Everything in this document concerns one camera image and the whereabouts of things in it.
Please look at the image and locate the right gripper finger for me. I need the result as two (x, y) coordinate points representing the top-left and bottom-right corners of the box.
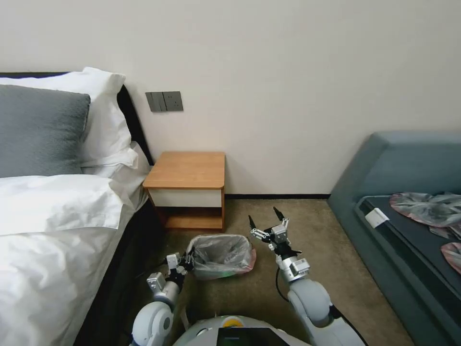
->
(247, 215), (272, 241)
(272, 206), (291, 231)

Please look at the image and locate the small trash can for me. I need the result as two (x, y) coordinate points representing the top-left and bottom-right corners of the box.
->
(185, 234), (257, 282)

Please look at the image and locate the clear bin liner bag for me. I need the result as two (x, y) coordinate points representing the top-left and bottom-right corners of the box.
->
(185, 234), (254, 279)

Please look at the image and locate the crumpled clear garbage bag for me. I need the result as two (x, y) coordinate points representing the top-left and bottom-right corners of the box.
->
(389, 191), (461, 239)

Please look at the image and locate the black baseboard strip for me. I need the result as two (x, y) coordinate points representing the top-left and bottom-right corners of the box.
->
(224, 194), (331, 200)

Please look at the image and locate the white robot front shell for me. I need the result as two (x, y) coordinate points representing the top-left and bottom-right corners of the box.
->
(172, 314), (315, 346)

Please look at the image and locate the wooden nightstand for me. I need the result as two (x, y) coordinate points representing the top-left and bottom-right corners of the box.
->
(142, 151), (227, 232)

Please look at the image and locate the white paper label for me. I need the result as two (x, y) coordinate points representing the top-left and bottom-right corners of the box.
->
(365, 209), (388, 229)

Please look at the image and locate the teal sofa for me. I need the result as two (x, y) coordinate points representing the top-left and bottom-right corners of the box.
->
(325, 131), (461, 346)

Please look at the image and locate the white duvet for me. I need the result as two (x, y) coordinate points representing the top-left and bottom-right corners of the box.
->
(0, 174), (146, 346)

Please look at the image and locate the white pillow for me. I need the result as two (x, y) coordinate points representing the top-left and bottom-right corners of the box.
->
(0, 66), (140, 179)

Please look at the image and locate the grey pillow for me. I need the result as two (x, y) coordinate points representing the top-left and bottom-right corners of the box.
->
(0, 84), (92, 178)

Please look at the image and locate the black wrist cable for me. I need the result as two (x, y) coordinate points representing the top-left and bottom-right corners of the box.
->
(275, 267), (290, 300)

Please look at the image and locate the black bed frame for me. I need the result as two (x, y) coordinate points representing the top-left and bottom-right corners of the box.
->
(0, 71), (172, 346)

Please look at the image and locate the grey wall switch panel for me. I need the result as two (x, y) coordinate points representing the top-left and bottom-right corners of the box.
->
(145, 90), (185, 113)

